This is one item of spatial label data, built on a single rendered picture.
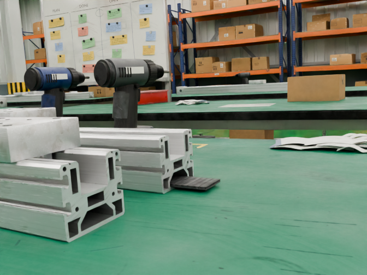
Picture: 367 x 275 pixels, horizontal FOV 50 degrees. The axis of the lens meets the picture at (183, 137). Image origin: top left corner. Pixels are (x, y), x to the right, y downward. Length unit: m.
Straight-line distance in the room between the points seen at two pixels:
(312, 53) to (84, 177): 10.61
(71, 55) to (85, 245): 3.97
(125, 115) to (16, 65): 8.34
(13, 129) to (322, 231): 0.35
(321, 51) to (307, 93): 8.52
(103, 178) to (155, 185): 0.12
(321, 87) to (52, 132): 2.08
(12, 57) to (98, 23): 5.42
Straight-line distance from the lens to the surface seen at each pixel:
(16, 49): 9.21
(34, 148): 0.50
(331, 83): 2.45
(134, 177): 0.61
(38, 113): 0.83
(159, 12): 3.76
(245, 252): 0.40
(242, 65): 10.47
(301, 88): 2.49
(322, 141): 0.90
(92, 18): 4.20
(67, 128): 0.53
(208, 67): 10.86
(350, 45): 10.92
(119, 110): 0.85
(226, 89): 4.45
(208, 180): 0.61
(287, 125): 2.01
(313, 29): 10.14
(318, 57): 10.99
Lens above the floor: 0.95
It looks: 8 degrees down
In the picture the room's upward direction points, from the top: 3 degrees counter-clockwise
